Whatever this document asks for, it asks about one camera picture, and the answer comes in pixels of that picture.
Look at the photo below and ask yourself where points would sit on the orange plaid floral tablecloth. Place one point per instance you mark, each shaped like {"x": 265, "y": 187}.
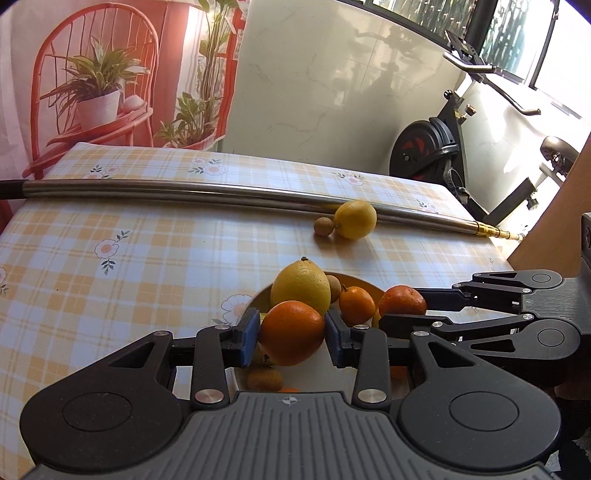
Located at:
{"x": 138, "y": 277}

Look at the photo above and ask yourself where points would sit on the window with grille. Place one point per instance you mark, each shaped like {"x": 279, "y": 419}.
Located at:
{"x": 508, "y": 27}

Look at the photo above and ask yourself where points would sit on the yellow lemon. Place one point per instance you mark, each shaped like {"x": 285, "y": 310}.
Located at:
{"x": 300, "y": 284}
{"x": 354, "y": 219}

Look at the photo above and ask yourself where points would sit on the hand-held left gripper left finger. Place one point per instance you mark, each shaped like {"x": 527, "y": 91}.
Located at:
{"x": 247, "y": 337}

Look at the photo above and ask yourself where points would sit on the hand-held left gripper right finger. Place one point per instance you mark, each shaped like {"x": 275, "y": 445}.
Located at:
{"x": 332, "y": 339}

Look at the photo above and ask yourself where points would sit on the large orange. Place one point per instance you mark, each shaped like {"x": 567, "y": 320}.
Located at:
{"x": 291, "y": 332}

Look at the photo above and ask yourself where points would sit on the black exercise bike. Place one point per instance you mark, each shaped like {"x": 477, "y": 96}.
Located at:
{"x": 415, "y": 147}

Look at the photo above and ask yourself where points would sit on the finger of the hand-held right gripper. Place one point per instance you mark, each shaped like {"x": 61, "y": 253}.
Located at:
{"x": 406, "y": 321}
{"x": 438, "y": 293}

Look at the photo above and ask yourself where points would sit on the wall poster with potted plants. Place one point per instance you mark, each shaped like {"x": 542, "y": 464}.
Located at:
{"x": 175, "y": 69}

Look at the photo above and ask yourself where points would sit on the brown wooden board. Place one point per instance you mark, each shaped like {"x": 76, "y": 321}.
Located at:
{"x": 558, "y": 221}

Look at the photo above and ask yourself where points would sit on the small orange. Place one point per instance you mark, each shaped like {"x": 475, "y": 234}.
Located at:
{"x": 356, "y": 304}
{"x": 401, "y": 300}

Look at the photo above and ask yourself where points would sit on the small brown fruit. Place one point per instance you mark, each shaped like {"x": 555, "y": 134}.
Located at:
{"x": 323, "y": 226}
{"x": 264, "y": 378}
{"x": 334, "y": 287}

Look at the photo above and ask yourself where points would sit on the long steel pole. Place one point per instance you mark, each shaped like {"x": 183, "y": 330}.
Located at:
{"x": 184, "y": 190}

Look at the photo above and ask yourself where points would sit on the white plate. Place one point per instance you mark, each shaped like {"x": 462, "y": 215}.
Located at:
{"x": 323, "y": 371}

